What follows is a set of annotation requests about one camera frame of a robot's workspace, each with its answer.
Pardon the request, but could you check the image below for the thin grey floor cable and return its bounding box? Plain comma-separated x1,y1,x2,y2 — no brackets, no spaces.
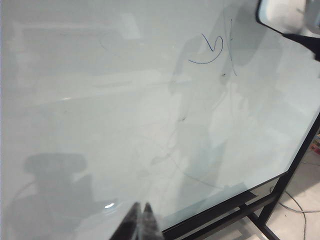
276,190,320,240

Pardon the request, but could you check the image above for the colourful cardboard box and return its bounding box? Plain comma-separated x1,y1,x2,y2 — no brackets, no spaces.
312,132,320,156

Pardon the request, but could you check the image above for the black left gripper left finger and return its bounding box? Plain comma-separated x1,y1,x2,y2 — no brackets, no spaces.
116,202,142,240

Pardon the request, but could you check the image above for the white eraser with black felt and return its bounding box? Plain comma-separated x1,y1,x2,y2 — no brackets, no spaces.
255,0,309,35

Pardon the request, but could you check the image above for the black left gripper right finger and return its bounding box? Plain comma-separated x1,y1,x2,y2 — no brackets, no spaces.
140,202,164,240

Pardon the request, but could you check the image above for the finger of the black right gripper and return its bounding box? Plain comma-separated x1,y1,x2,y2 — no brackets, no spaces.
282,30,320,61

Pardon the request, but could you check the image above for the white glass whiteboard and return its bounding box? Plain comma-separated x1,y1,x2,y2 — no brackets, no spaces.
0,0,320,240

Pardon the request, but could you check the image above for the black metal whiteboard stand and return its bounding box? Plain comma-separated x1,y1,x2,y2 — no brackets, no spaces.
161,109,320,240

